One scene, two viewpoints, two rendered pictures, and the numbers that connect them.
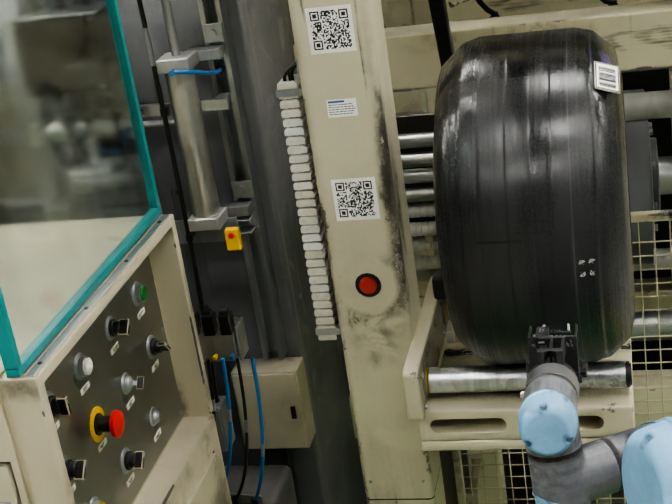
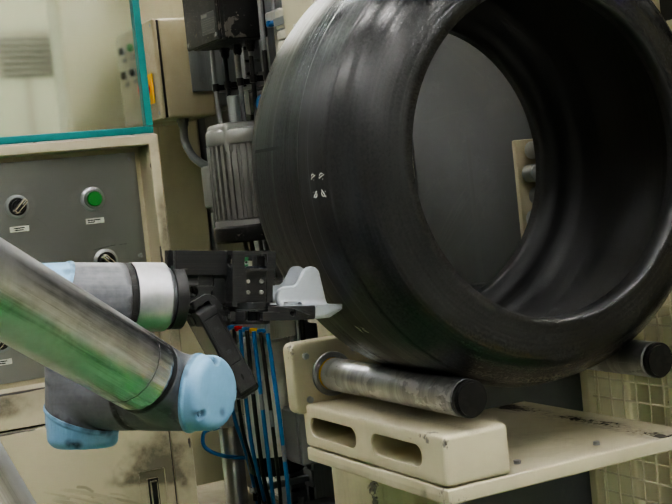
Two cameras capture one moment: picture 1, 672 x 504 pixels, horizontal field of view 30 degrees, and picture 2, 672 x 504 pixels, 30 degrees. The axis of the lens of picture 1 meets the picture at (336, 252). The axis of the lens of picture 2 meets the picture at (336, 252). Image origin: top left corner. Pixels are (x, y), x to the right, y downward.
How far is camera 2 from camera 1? 1.79 m
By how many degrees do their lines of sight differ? 50
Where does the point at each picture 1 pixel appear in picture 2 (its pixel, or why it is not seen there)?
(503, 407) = (357, 414)
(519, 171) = (296, 62)
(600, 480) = (85, 393)
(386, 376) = not seen: hidden behind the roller
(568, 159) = (328, 43)
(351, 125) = not seen: hidden behind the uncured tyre
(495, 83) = not seen: outside the picture
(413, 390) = (288, 369)
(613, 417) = (428, 451)
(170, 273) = (150, 196)
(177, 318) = (155, 247)
